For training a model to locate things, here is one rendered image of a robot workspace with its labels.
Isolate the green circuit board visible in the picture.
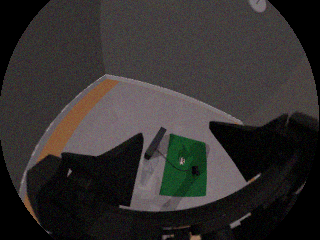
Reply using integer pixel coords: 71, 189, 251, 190
159, 133, 207, 197

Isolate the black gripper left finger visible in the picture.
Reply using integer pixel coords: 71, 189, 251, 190
61, 132, 144, 207

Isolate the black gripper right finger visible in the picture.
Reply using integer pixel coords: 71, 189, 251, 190
209, 113, 289, 183

